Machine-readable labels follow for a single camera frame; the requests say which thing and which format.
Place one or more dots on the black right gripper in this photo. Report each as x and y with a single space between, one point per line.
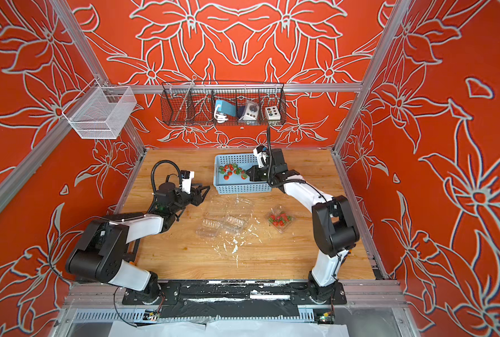
255 177

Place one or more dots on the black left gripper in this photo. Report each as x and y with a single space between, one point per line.
198 199

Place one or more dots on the clear plastic clamshell container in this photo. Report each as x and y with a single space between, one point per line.
287 218

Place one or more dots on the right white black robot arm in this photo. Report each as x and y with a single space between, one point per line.
334 227

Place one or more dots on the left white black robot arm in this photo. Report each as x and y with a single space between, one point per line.
102 252

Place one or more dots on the light blue perforated plastic basket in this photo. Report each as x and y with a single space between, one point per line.
235 165

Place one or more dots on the white button box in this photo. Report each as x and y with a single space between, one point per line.
272 115

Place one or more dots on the blue white device in basket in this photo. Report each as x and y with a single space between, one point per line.
223 110

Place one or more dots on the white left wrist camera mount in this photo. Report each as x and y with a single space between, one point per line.
186 180

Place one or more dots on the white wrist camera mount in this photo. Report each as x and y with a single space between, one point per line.
262 156
186 180

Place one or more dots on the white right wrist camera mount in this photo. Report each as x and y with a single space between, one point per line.
262 156

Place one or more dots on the black wire wall basket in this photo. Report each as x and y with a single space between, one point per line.
192 103

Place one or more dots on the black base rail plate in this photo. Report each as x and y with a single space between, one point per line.
238 300

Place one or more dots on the clear acrylic wall box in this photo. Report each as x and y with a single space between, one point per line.
101 113

